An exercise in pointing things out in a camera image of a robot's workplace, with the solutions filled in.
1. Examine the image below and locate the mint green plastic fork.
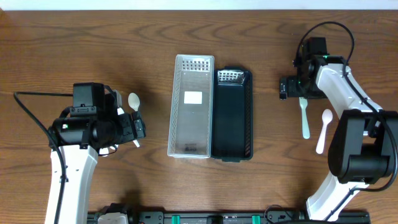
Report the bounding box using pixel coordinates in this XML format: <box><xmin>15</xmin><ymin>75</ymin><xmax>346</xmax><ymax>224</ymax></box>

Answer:
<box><xmin>299</xmin><ymin>97</ymin><xmax>310</xmax><ymax>139</ymax></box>

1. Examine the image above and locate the black plastic basket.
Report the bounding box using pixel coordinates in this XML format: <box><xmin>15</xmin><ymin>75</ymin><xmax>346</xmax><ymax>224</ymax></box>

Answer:
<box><xmin>211</xmin><ymin>67</ymin><xmax>254</xmax><ymax>162</ymax></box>

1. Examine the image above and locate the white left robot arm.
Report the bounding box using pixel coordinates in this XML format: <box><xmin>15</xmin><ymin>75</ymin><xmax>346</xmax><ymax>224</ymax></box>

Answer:
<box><xmin>45</xmin><ymin>110</ymin><xmax>146</xmax><ymax>223</ymax></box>

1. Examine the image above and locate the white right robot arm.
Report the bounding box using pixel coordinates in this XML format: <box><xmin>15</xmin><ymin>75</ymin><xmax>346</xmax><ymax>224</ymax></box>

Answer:
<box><xmin>280</xmin><ymin>55</ymin><xmax>397</xmax><ymax>222</ymax></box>

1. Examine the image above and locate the beige plastic spoon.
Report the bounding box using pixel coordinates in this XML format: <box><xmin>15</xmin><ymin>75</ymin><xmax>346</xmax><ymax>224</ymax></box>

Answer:
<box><xmin>128</xmin><ymin>93</ymin><xmax>142</xmax><ymax>147</ymax></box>

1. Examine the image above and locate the clear plastic basket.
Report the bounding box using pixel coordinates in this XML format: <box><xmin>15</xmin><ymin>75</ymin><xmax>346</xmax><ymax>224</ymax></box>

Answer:
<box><xmin>167</xmin><ymin>54</ymin><xmax>215</xmax><ymax>159</ymax></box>

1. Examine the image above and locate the white label sticker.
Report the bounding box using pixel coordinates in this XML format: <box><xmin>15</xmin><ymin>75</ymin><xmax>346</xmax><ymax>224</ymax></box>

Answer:
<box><xmin>183</xmin><ymin>91</ymin><xmax>203</xmax><ymax>105</ymax></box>

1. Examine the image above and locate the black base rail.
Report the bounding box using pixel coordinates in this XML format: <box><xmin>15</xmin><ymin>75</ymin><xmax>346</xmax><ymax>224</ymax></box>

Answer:
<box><xmin>87</xmin><ymin>202</ymin><xmax>371</xmax><ymax>224</ymax></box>

